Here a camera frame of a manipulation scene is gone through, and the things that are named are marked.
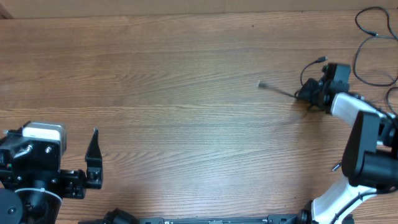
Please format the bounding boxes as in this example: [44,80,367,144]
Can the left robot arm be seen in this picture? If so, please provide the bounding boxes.
[1,129,103,223]

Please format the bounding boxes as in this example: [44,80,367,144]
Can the thin black usb cable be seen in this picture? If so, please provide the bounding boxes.
[257,55,329,111]

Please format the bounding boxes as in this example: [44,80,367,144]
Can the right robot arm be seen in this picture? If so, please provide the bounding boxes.
[295,63,397,223]

